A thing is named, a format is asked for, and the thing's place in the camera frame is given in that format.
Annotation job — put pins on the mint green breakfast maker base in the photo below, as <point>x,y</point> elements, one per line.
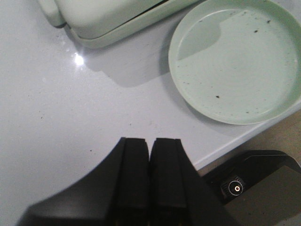
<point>99,23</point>

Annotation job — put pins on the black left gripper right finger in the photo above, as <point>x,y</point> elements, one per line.
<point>167,199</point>

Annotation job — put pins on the black device with round button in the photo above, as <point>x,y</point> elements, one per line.
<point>258,187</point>

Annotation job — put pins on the mint green round plate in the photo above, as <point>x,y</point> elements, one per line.
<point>237,61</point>

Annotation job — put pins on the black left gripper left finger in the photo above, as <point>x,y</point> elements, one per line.
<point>132,201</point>

